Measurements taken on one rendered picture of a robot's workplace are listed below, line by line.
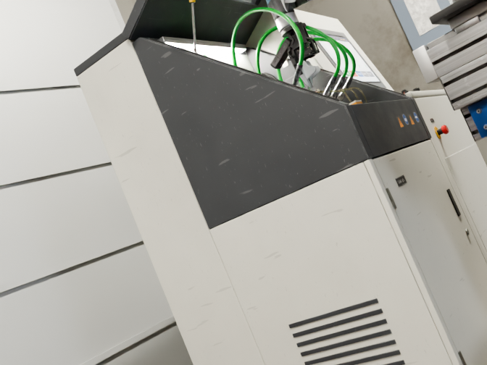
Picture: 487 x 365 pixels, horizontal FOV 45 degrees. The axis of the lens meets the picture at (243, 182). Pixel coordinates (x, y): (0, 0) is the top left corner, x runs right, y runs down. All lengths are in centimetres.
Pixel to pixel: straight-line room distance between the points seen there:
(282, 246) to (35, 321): 135
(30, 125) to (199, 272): 142
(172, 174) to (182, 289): 39
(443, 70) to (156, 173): 96
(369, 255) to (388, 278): 8
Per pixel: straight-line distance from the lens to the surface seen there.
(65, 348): 281
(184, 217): 194
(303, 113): 168
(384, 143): 178
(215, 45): 228
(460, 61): 154
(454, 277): 190
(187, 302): 202
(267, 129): 173
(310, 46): 206
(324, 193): 167
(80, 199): 304
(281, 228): 175
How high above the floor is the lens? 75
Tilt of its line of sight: 4 degrees up
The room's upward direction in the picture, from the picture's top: 23 degrees counter-clockwise
